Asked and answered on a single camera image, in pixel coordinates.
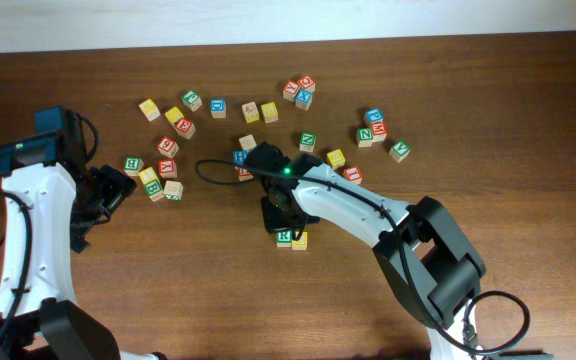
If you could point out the green V block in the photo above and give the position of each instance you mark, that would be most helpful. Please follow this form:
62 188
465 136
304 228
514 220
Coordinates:
399 151

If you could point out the red I block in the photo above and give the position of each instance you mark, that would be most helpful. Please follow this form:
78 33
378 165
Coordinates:
353 174

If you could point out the red Q block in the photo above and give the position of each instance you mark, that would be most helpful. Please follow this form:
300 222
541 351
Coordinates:
307 83

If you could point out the blue H block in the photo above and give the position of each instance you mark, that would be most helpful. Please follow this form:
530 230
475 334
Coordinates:
239 157

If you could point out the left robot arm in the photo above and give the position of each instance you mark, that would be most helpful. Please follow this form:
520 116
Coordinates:
53 198

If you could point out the blue D block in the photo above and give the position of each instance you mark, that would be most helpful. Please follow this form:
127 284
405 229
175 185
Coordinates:
218 108

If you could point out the red M block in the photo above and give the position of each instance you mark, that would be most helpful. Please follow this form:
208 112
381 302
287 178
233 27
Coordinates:
379 131

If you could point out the green R letter block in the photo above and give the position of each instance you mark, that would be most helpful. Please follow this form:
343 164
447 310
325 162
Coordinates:
284 239

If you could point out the green N block centre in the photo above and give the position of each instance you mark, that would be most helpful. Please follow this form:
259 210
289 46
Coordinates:
307 142

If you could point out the yellow block far left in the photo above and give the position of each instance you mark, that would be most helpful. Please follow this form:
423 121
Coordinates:
149 109

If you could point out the yellow block top centre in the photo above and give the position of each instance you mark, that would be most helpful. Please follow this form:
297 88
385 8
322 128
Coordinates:
269 112

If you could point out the plain wooden block centre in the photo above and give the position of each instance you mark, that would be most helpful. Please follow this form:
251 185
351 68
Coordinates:
247 142

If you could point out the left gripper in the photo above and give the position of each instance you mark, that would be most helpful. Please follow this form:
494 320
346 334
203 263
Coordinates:
106 195

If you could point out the yellow S letter block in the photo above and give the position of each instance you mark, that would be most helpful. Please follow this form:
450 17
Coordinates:
300 242

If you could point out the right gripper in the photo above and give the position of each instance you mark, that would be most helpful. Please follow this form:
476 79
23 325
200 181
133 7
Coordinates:
275 220

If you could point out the yellow A block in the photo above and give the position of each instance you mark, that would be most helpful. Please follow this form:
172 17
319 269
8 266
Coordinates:
250 112

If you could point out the green b block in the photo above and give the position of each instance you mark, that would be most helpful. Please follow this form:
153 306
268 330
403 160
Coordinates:
154 190
133 165

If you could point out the yellow B block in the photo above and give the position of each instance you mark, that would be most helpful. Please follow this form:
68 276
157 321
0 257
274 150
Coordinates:
336 159

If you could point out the red E block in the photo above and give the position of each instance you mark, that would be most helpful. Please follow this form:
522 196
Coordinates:
185 128

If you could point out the yellow block beside E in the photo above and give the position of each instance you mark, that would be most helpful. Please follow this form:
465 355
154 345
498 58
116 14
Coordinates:
174 115

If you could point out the yellow block lower left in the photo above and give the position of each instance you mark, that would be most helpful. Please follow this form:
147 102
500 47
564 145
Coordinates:
148 175

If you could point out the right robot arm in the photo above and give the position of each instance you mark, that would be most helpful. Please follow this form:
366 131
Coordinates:
431 267

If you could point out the green B block lower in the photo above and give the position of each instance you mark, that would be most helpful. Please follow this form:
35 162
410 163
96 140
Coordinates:
154 190

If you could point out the green B block left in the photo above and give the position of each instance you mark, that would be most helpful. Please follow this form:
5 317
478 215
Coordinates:
133 165

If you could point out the red U block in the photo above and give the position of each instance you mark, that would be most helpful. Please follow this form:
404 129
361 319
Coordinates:
244 174

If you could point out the blue X block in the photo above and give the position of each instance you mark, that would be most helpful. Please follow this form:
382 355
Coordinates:
303 99

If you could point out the green n block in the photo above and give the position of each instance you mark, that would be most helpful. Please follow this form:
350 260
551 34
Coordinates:
307 142
364 137

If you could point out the blue P block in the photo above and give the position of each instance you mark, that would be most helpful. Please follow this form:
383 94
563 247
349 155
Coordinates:
373 115

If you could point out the green P block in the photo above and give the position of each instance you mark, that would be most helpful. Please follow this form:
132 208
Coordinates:
192 100

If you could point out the red 6 block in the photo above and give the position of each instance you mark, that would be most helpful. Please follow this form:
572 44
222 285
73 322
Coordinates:
167 147

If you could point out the green N block right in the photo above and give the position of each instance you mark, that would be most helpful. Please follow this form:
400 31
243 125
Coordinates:
364 137

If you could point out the wooden block green side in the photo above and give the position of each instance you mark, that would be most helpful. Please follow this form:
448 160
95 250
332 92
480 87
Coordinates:
173 190

